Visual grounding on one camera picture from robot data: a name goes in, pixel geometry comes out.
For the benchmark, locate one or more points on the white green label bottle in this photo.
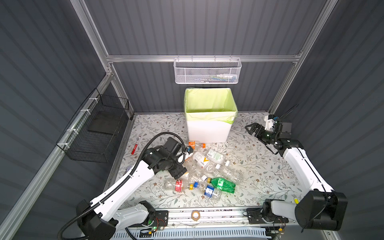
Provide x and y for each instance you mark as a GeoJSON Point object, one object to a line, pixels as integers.
{"type": "Point", "coordinates": [217, 157]}

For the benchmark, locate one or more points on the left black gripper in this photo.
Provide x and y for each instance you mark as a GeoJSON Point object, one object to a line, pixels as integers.
{"type": "Point", "coordinates": [178, 171]}

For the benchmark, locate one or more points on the green bin liner bag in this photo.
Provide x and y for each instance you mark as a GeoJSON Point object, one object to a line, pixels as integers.
{"type": "Point", "coordinates": [210, 104]}

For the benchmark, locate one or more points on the red marker pen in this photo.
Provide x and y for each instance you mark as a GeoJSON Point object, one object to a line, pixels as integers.
{"type": "Point", "coordinates": [136, 145]}

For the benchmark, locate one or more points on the blue label clear bottle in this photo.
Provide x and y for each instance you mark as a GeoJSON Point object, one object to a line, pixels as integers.
{"type": "Point", "coordinates": [207, 190]}

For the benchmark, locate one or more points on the orange cap bottle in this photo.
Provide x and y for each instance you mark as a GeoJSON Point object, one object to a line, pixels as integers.
{"type": "Point", "coordinates": [196, 145]}

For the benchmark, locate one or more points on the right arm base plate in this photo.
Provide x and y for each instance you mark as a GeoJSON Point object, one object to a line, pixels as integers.
{"type": "Point", "coordinates": [261, 216]}

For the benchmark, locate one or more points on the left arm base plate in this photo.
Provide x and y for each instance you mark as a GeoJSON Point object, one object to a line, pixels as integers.
{"type": "Point", "coordinates": [160, 219]}

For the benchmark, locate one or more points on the red label clear bottle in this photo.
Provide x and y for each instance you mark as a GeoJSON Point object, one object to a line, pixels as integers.
{"type": "Point", "coordinates": [177, 185]}

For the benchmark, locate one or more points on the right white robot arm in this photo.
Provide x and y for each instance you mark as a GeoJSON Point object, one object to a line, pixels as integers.
{"type": "Point", "coordinates": [321, 208]}

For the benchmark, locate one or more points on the small bottle in white basket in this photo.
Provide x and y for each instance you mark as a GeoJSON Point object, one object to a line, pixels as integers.
{"type": "Point", "coordinates": [226, 78]}

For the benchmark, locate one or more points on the green sprite bottle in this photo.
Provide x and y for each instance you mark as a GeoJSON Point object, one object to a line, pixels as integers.
{"type": "Point", "coordinates": [222, 184]}

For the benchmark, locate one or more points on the clear bottle white cap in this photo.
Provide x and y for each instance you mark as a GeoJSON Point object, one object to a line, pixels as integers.
{"type": "Point", "coordinates": [232, 174]}

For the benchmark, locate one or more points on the white perforated cable tray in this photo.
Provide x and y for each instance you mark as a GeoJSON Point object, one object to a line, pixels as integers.
{"type": "Point", "coordinates": [195, 234]}

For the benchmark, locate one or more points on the roll of tape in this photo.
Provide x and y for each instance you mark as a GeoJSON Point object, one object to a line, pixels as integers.
{"type": "Point", "coordinates": [195, 215]}

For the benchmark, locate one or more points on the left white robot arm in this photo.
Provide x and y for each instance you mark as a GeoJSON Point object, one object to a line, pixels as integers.
{"type": "Point", "coordinates": [102, 217]}

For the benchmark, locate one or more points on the white waste bin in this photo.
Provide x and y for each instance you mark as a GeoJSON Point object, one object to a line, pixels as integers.
{"type": "Point", "coordinates": [208, 131]}

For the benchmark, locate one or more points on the white yellow label bottle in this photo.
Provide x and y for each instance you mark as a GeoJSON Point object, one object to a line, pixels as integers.
{"type": "Point", "coordinates": [198, 161]}

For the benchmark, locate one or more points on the white wire mesh basket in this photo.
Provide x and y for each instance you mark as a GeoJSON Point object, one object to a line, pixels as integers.
{"type": "Point", "coordinates": [199, 72]}

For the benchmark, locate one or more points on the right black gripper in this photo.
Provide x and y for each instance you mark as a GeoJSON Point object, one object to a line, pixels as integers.
{"type": "Point", "coordinates": [255, 126]}

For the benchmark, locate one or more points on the black wire mesh basket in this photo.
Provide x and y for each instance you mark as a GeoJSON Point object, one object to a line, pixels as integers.
{"type": "Point", "coordinates": [97, 130]}

